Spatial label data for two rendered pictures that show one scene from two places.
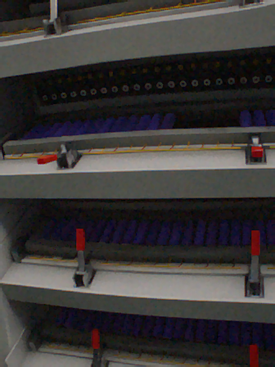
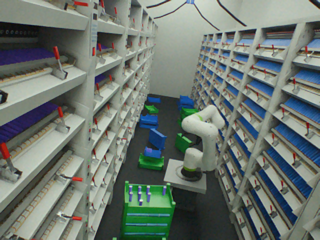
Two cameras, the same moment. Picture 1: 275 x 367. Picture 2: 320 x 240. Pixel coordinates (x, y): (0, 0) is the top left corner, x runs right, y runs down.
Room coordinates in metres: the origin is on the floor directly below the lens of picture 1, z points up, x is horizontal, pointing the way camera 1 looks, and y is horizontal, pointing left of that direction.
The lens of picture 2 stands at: (0.75, 1.89, 1.46)
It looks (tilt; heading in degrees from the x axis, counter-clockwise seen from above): 22 degrees down; 252
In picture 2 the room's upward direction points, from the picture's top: 9 degrees clockwise
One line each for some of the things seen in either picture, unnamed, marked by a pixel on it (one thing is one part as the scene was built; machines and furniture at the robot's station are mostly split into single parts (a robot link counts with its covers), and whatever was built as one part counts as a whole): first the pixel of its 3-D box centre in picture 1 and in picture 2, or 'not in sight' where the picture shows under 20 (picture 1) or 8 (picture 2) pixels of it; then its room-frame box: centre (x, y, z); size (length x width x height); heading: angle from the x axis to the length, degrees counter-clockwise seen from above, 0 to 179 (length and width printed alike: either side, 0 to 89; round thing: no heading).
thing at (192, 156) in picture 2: not in sight; (192, 159); (-0.12, 0.36, 0.49); 0.16 x 0.13 x 0.19; 131
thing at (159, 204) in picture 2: not in sight; (148, 197); (0.41, 0.85, 0.52); 0.30 x 0.20 x 0.08; 173
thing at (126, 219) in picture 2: not in sight; (146, 206); (0.41, 0.85, 0.44); 0.30 x 0.20 x 0.08; 173
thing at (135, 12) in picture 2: not in sight; (123, 91); (0.47, -0.39, 0.87); 0.20 x 0.09 x 1.74; 163
